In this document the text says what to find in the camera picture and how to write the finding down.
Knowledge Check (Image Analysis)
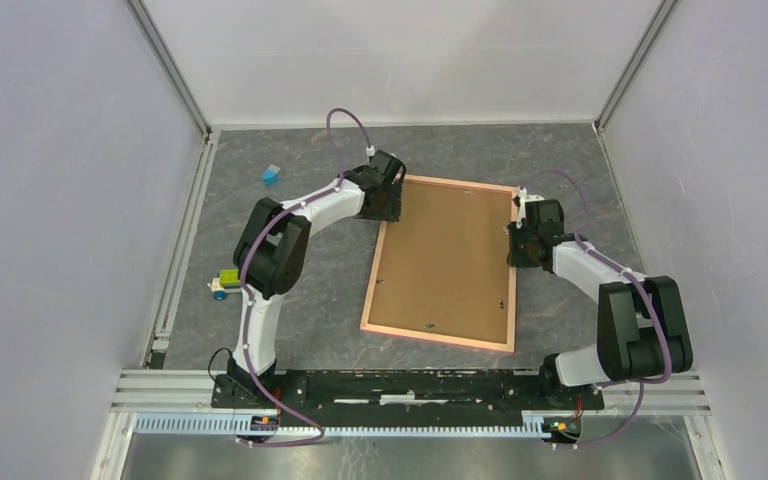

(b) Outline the toy brick car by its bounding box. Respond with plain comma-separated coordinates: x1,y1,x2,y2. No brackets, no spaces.
208,269,242,301

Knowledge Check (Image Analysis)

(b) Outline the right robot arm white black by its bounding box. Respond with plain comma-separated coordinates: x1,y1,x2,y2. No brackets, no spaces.
507,194,694,408

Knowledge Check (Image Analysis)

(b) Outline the blue cube block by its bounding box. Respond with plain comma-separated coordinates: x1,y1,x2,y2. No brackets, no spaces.
261,165,281,186

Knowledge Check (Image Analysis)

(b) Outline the pink wooden picture frame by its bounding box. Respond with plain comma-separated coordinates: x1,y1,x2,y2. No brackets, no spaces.
359,174,520,355

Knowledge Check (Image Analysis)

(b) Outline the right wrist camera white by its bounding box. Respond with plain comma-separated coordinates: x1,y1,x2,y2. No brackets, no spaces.
513,186,544,225

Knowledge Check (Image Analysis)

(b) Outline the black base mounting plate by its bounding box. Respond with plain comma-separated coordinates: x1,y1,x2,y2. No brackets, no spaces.
211,369,605,428

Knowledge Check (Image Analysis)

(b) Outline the slotted cable duct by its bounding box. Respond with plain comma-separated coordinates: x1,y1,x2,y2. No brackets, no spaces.
133,413,550,440

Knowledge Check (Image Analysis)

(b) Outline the brown backing board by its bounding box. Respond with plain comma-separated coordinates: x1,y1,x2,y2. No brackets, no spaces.
367,182,512,344

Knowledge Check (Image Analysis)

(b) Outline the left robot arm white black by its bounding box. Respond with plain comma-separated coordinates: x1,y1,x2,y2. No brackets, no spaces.
227,150,407,408

